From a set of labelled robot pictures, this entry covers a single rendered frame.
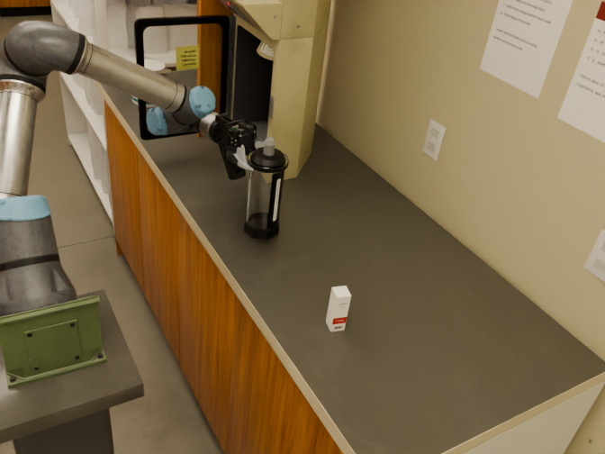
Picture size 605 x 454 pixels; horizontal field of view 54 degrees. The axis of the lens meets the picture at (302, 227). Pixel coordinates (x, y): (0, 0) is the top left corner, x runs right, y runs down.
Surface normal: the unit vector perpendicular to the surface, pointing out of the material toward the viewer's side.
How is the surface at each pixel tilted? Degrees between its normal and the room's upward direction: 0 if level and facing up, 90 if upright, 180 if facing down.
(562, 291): 90
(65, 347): 90
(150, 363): 0
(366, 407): 0
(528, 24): 90
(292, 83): 90
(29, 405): 0
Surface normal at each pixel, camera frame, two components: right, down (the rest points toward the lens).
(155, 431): 0.11, -0.82
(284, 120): 0.49, 0.54
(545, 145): -0.87, 0.20
